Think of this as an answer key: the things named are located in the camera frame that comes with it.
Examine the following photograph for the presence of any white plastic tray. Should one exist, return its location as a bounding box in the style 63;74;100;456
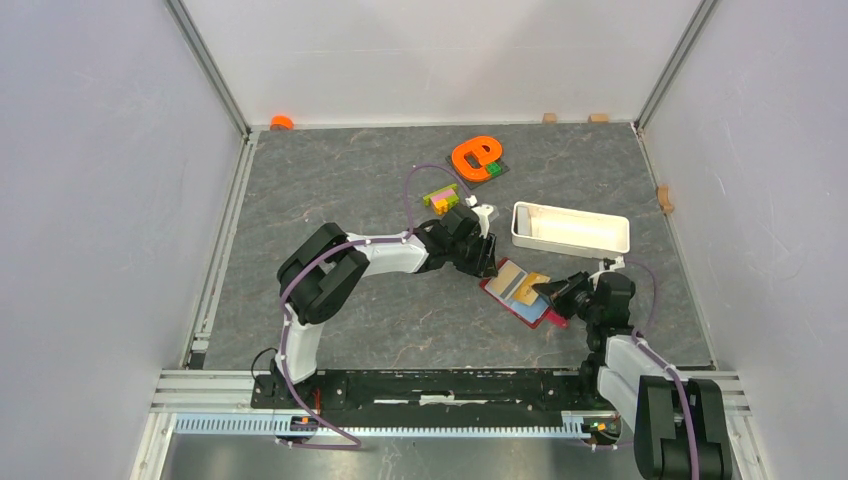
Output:
511;201;631;259

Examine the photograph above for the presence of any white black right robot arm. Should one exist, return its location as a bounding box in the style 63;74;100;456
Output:
532;270;733;479

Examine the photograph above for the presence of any colourful block stack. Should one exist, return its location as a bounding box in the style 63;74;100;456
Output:
422;183;460;216

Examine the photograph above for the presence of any red leather card holder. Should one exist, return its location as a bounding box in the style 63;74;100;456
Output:
479;257;569;329

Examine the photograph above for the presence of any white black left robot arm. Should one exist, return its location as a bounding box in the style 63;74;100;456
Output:
275;200;498;408

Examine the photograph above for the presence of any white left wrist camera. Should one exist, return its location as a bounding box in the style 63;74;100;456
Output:
464;195;499;237

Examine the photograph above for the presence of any orange round cap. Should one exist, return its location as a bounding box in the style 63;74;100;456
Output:
269;115;294;130

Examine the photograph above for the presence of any wooden curved piece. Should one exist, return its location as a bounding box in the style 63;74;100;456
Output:
656;185;675;215

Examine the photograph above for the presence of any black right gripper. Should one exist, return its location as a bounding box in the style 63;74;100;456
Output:
531;270;600;324

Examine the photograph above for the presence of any dark square base plate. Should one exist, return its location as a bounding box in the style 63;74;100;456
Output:
445;155;510;190

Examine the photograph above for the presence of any orange letter e shape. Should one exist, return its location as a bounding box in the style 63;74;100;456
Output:
448;136;506;187

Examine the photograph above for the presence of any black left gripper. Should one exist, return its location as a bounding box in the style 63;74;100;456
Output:
448;229;498;280

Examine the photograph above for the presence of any grey slotted cable duct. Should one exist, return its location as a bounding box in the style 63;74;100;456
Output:
173;413;588;440

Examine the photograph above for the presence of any green small block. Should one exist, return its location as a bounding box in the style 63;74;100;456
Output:
486;163;503;177

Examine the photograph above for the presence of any wooden block right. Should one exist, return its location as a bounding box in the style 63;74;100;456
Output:
588;113;610;123

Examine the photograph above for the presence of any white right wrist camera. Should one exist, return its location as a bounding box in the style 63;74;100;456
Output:
591;256;625;278

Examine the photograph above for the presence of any gold VIP credit card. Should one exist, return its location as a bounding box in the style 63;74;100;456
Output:
512;272;550;306

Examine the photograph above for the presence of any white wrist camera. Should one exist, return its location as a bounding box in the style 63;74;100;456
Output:
591;256;625;278
464;195;499;237

